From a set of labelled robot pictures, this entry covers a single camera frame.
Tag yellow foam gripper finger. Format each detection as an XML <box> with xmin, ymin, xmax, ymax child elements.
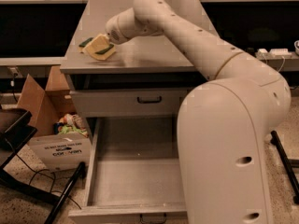
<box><xmin>91</xmin><ymin>46</ymin><xmax>116</xmax><ymax>61</ymax></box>
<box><xmin>82</xmin><ymin>34</ymin><xmax>109</xmax><ymax>57</ymax></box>

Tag green and yellow sponge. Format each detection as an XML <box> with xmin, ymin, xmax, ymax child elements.
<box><xmin>78</xmin><ymin>37</ymin><xmax>114</xmax><ymax>53</ymax></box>

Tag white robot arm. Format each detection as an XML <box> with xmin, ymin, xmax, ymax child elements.
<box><xmin>105</xmin><ymin>0</ymin><xmax>291</xmax><ymax>224</ymax></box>

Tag grey drawer cabinet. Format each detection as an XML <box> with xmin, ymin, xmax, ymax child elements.
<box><xmin>60</xmin><ymin>0</ymin><xmax>235</xmax><ymax>138</ymax></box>

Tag grey upper drawer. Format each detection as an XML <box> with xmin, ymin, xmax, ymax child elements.
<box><xmin>70</xmin><ymin>88</ymin><xmax>187</xmax><ymax>118</ymax></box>

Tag open grey lower drawer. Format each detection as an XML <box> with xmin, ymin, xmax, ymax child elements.
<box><xmin>69</xmin><ymin>116</ymin><xmax>187</xmax><ymax>224</ymax></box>

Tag colourful items in box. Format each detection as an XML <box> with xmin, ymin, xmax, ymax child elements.
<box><xmin>53</xmin><ymin>113</ymin><xmax>89</xmax><ymax>137</ymax></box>

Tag brown cardboard box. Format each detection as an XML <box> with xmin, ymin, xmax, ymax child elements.
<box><xmin>18</xmin><ymin>66</ymin><xmax>92</xmax><ymax>171</ymax></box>

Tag black stand left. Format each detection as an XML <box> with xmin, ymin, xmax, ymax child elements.
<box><xmin>0</xmin><ymin>109</ymin><xmax>85</xmax><ymax>224</ymax></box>

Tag white power strip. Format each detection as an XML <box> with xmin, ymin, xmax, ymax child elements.
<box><xmin>256</xmin><ymin>49</ymin><xmax>292</xmax><ymax>60</ymax></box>

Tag black stand leg right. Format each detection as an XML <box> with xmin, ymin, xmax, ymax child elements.
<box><xmin>270</xmin><ymin>131</ymin><xmax>299</xmax><ymax>204</ymax></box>

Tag black upper drawer handle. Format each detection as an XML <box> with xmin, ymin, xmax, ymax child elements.
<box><xmin>136</xmin><ymin>96</ymin><xmax>163</xmax><ymax>105</ymax></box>

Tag black drawer handle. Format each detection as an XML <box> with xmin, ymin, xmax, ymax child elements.
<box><xmin>139</xmin><ymin>214</ymin><xmax>167</xmax><ymax>224</ymax></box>
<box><xmin>136</xmin><ymin>96</ymin><xmax>163</xmax><ymax>105</ymax></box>

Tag black floor cable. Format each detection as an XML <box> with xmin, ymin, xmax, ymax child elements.
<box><xmin>5</xmin><ymin>137</ymin><xmax>83</xmax><ymax>211</ymax></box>

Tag black lower drawer handle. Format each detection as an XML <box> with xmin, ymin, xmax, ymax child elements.
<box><xmin>139</xmin><ymin>214</ymin><xmax>167</xmax><ymax>224</ymax></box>

